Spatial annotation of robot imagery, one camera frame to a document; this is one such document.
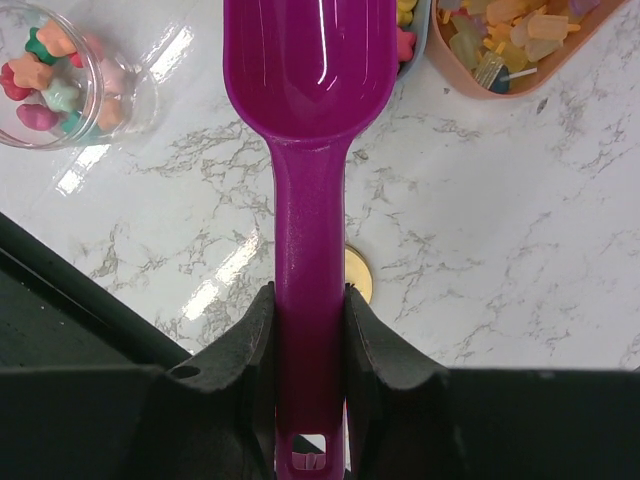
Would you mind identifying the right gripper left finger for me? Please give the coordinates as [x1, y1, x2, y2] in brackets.
[144, 284, 276, 479]

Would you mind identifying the gold round jar lid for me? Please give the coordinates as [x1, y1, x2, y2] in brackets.
[345, 245, 374, 304]

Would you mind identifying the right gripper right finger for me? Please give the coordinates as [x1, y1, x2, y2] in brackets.
[343, 286, 450, 479]

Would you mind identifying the blue tray of pastel candies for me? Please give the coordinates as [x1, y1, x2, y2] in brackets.
[396, 0, 432, 81]

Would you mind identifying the magenta plastic scoop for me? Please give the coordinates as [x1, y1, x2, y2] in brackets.
[223, 0, 397, 479]

